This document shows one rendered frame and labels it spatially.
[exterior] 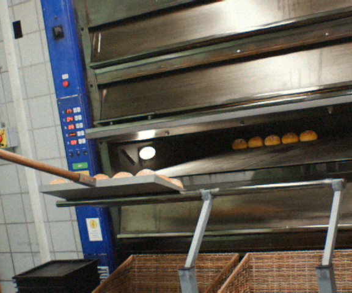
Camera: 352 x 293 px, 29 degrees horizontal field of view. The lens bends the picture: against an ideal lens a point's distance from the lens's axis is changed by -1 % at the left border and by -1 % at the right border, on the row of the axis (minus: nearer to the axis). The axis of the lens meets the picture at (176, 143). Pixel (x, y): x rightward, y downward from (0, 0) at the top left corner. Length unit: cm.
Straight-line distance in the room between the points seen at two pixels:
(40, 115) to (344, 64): 151
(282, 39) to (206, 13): 35
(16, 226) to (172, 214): 96
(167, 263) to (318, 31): 118
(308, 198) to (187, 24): 86
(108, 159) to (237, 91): 73
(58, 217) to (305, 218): 127
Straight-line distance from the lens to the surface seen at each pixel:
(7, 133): 343
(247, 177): 276
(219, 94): 276
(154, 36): 292
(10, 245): 366
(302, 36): 262
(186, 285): 229
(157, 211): 302
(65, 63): 318
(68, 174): 242
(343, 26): 257
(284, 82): 264
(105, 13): 309
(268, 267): 276
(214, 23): 277
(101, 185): 251
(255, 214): 277
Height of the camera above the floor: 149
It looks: 3 degrees down
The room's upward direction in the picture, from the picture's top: 9 degrees counter-clockwise
